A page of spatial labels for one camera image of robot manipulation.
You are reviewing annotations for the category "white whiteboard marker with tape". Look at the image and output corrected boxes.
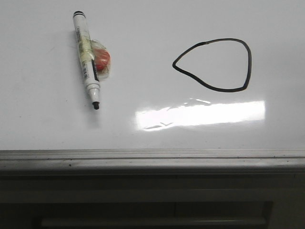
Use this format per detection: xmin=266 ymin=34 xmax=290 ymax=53
xmin=73 ymin=11 xmax=111 ymax=110

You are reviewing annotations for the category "white whiteboard with aluminium frame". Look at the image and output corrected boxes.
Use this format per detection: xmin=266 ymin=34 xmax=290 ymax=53
xmin=0 ymin=0 xmax=305 ymax=176

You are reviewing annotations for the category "grey cabinet with drawer handle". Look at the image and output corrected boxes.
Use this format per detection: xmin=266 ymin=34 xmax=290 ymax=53
xmin=0 ymin=174 xmax=305 ymax=229

